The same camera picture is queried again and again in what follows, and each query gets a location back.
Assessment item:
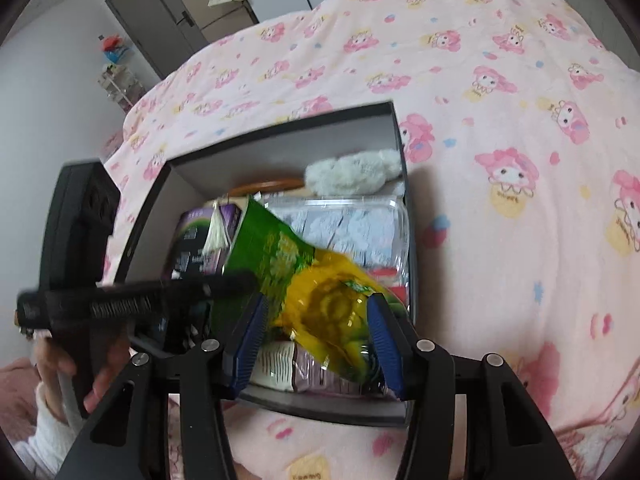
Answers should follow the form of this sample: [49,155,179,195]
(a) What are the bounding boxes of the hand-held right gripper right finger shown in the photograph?
[366,292,576,480]

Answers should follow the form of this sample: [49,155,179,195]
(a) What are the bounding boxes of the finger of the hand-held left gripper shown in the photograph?
[85,269,259,320]

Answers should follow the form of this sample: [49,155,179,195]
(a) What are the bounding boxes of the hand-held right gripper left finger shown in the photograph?
[55,292,271,480]

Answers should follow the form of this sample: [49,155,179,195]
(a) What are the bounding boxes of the green yellow snack packet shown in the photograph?
[209,195,407,387]

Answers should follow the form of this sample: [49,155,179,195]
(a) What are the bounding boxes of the grey cardboard box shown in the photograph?
[102,101,419,428]

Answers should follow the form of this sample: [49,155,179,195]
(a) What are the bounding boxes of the person's left forearm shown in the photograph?
[10,384,85,480]

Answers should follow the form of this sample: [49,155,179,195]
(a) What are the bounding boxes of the clear plastic container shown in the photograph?
[261,196,409,272]

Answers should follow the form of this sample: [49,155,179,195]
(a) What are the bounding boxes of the person's left hand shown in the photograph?
[32,332,132,423]

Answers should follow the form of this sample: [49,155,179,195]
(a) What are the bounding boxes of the red packet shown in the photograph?
[369,266,409,312]

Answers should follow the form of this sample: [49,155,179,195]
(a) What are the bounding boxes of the purple box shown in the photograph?
[161,201,244,282]

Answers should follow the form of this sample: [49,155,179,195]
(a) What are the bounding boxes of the white tassel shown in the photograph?
[201,199,232,257]

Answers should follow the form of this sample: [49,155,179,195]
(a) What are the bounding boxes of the small storage shelf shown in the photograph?
[96,61,147,114]

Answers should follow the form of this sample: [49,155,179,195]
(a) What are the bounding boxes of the white fluffy plush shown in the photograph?
[303,148,404,197]

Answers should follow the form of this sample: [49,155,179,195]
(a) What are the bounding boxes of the grey door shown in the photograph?
[105,0,209,82]

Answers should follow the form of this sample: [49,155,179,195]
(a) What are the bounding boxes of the beige cabinet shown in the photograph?
[179,0,262,44]

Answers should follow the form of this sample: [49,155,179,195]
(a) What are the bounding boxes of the orange wooden ring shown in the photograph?
[226,175,307,199]

